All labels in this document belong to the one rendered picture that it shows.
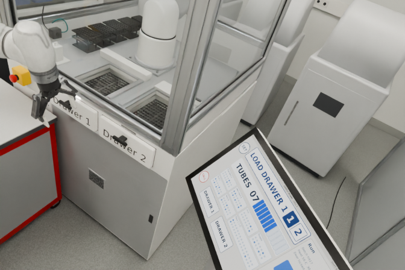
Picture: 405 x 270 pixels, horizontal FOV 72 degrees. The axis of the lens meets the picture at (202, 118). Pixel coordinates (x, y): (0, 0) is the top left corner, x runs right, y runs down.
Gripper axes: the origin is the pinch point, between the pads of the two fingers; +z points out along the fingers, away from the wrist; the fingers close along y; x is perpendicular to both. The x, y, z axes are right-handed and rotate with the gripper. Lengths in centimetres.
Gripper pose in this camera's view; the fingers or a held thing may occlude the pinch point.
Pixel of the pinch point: (59, 114)
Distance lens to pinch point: 131.7
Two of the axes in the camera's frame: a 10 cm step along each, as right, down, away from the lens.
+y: 5.3, -5.8, 6.1
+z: -1.3, 6.6, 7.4
